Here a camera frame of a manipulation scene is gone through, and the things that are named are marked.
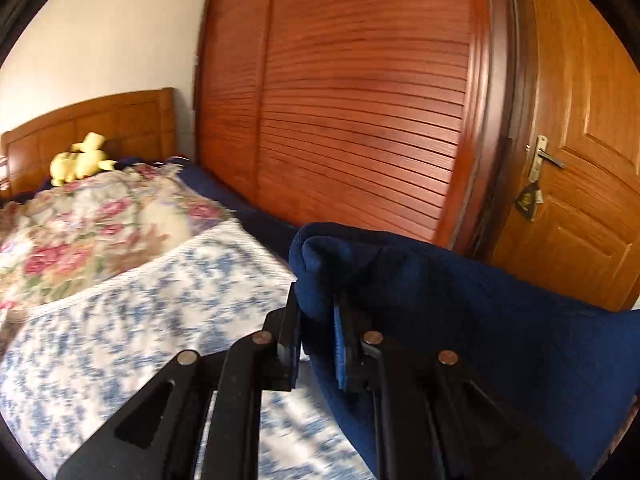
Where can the wooden slatted wardrobe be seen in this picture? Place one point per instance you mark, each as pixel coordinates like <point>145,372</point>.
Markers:
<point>350,110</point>

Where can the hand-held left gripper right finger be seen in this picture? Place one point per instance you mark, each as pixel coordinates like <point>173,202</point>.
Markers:
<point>341,355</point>

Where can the blue floral bed sheet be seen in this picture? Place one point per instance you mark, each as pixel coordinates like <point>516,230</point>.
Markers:
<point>125,310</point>

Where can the pink floral quilt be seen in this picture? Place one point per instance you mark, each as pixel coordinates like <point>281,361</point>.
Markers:
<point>90,230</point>

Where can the dark hanging tag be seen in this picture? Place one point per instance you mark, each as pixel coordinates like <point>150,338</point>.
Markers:
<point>529,202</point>

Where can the wooden bed headboard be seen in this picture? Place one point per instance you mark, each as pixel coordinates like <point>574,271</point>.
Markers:
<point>100,125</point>

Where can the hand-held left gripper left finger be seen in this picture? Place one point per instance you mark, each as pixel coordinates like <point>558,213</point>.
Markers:
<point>290,345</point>

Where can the wooden door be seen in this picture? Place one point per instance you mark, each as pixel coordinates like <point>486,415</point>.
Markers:
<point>590,110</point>

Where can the blue suit jacket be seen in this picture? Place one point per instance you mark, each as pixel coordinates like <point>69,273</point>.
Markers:
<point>500,335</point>

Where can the yellow plush toy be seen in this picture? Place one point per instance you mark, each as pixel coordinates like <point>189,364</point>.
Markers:
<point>80,162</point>

